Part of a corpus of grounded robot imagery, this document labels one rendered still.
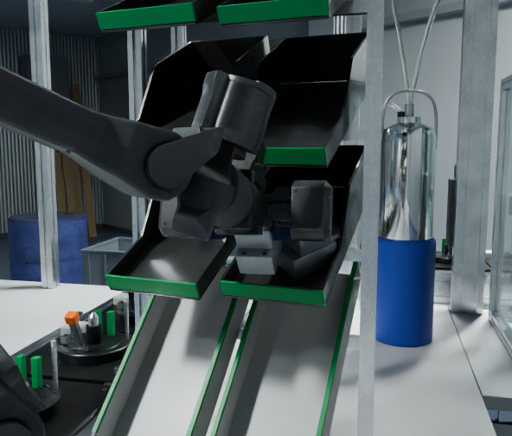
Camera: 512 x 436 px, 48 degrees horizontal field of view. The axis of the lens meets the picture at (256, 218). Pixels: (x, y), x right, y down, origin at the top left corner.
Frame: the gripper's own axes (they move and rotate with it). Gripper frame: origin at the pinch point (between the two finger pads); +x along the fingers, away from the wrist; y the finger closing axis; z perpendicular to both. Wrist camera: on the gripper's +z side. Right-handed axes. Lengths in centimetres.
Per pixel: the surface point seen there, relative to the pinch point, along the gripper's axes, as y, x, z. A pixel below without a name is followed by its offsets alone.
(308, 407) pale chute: -5.1, 10.8, -22.1
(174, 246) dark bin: 14.5, 10.7, -2.3
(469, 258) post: -34, 120, 8
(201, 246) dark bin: 10.4, 10.4, -2.4
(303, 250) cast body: -4.9, 4.4, -3.2
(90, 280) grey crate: 137, 196, 0
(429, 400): -21, 62, -27
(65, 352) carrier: 44, 33, -20
